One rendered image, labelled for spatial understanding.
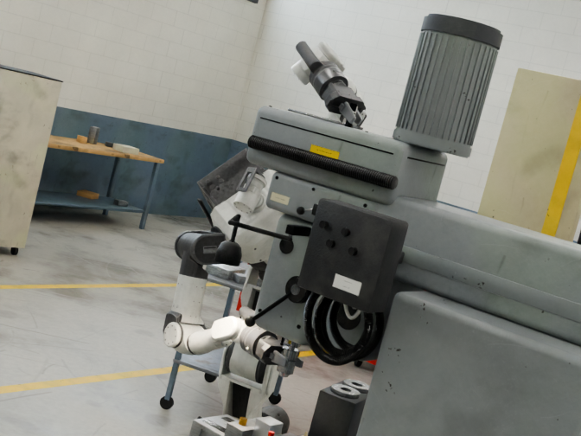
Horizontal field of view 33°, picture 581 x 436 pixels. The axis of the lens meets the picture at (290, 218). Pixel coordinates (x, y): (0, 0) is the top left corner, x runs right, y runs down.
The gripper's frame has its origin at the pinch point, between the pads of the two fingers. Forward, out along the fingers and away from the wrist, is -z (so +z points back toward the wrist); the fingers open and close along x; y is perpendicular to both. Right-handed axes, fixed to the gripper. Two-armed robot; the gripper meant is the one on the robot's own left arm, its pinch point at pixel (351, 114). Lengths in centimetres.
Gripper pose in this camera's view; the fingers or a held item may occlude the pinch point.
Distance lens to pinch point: 261.4
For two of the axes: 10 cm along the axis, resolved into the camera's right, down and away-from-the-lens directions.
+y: 5.2, -7.1, -4.8
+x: -7.5, -1.1, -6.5
